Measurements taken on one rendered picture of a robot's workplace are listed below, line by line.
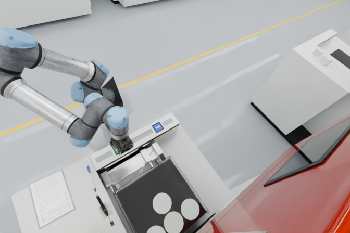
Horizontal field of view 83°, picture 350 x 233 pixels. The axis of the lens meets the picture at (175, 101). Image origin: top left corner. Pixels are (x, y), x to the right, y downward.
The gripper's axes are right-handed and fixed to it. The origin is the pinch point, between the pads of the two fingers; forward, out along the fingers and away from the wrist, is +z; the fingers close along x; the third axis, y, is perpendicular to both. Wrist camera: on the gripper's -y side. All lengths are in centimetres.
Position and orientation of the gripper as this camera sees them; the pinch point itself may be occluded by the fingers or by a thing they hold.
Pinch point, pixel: (120, 146)
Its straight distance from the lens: 106.1
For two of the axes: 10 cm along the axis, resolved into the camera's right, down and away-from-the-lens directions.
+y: 6.1, 7.1, -3.6
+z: -1.7, 5.6, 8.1
